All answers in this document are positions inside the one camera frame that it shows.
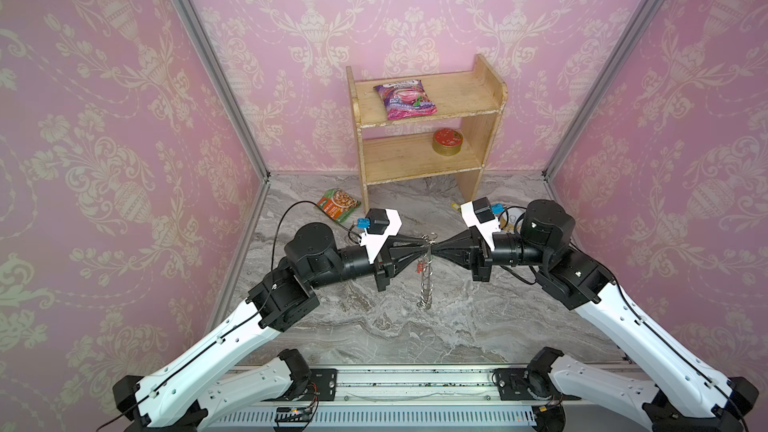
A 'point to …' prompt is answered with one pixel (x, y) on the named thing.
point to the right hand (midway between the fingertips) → (436, 250)
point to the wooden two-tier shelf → (426, 126)
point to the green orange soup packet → (338, 204)
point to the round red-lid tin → (447, 142)
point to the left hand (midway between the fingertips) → (423, 251)
